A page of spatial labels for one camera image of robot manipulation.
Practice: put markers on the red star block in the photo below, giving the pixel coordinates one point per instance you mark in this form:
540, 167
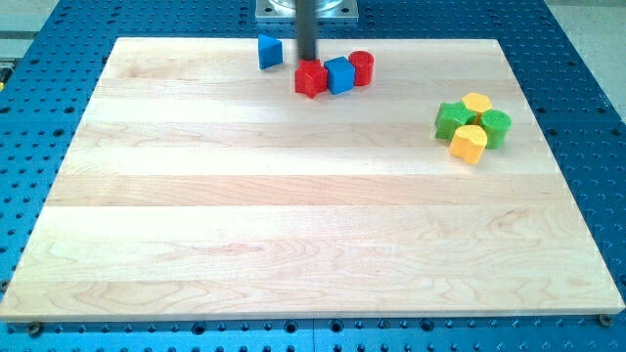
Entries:
310, 78

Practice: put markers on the blue triangle block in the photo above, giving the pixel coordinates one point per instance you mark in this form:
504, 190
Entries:
270, 51

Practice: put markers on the green star block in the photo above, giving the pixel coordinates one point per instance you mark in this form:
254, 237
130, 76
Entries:
450, 117

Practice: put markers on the blue cube block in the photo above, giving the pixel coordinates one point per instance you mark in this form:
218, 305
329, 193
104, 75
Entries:
341, 74

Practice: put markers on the light wooden board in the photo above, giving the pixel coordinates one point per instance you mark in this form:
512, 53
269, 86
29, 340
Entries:
199, 187

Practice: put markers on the red cylinder block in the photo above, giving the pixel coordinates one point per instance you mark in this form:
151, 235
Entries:
363, 63

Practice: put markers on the yellow heart block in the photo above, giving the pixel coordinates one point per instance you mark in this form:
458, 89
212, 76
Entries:
468, 143

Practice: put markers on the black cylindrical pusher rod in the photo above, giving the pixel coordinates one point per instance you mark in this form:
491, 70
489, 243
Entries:
305, 29

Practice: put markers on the yellow hexagon block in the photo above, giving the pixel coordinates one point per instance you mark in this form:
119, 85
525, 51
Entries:
477, 102

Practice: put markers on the green cylinder block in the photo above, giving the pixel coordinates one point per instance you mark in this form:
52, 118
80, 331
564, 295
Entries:
496, 125

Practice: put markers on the blue perforated metal table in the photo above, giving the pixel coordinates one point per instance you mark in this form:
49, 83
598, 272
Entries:
50, 88

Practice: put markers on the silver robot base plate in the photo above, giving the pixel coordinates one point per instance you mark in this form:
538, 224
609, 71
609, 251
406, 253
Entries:
282, 11

